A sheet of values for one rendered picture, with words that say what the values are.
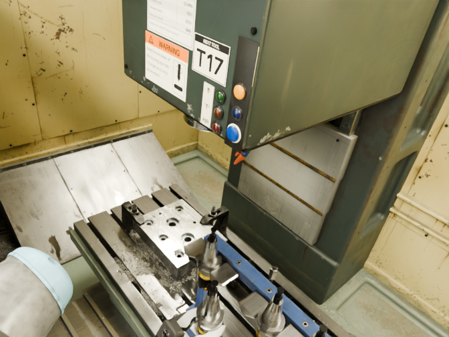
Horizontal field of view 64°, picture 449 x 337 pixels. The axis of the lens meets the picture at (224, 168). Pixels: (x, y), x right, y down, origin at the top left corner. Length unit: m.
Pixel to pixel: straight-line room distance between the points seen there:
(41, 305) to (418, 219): 1.48
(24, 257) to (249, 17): 0.49
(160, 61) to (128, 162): 1.34
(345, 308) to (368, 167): 0.76
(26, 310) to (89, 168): 1.52
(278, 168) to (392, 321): 0.87
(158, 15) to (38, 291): 0.55
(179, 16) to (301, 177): 0.89
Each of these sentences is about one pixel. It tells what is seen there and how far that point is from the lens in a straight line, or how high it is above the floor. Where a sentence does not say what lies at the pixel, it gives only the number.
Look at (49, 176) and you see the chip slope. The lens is 2.01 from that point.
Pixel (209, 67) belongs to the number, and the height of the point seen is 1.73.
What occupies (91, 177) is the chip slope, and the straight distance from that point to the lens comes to 2.01.
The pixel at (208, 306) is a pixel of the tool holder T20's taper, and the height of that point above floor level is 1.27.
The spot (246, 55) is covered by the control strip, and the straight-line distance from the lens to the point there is 0.61.
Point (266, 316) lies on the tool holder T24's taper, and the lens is 0.86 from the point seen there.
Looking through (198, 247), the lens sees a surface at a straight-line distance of 1.00.
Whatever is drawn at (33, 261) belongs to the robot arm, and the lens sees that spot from 0.60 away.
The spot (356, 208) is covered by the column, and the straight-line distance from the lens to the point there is 1.40.
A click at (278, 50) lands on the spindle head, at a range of 0.62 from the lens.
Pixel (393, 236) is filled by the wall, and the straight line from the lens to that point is 1.83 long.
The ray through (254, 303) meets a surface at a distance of 0.91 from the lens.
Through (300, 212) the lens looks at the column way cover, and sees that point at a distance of 1.52.
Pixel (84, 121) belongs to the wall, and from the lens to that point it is 2.04.
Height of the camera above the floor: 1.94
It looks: 33 degrees down
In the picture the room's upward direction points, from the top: 8 degrees clockwise
